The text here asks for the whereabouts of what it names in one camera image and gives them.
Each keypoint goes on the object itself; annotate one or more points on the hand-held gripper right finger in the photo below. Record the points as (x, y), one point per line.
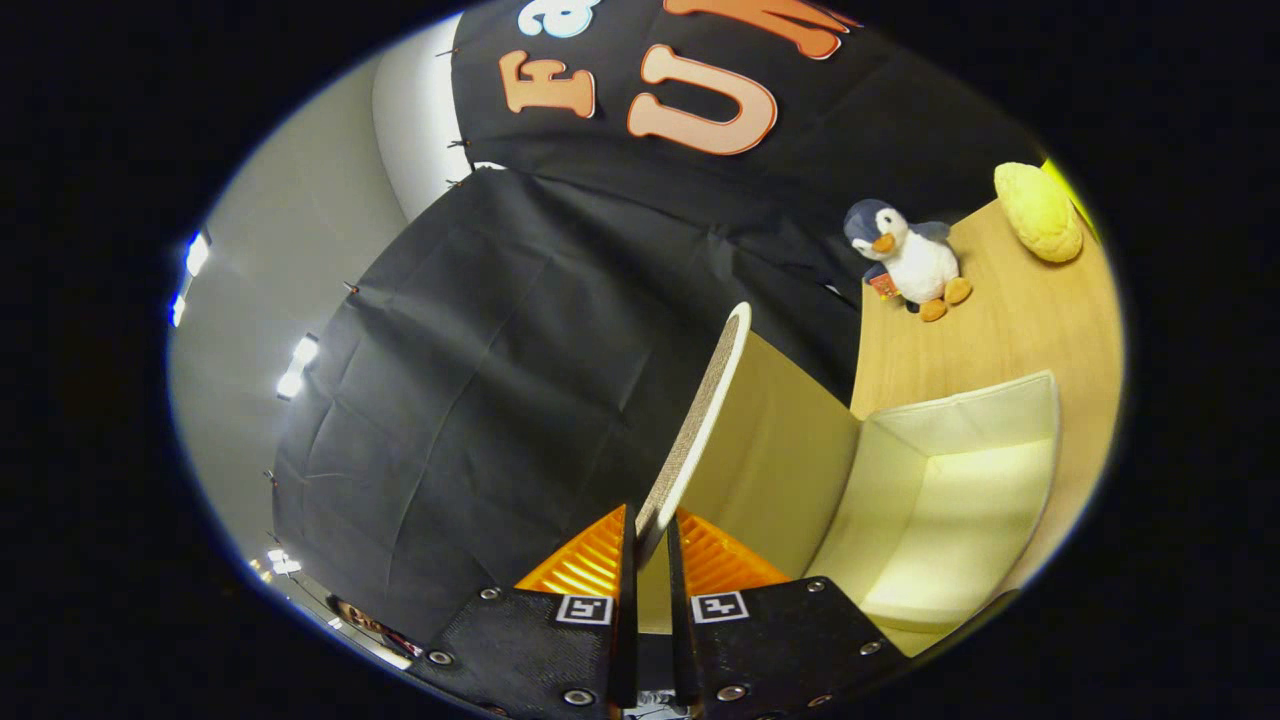
(682, 640)

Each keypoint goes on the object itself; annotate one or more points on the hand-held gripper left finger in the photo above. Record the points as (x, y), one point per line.
(627, 620)

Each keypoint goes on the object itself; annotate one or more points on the beige storage box with lid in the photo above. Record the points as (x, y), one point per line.
(950, 500)

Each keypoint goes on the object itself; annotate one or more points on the ceiling light panel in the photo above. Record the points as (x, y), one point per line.
(297, 365)
(198, 252)

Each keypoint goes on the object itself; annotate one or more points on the penguin plush toy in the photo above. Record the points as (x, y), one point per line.
(915, 262)

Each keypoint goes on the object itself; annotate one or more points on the row of black cloth clips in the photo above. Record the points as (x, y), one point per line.
(460, 144)

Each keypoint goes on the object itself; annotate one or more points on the yellow plush bun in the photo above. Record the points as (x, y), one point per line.
(1040, 212)

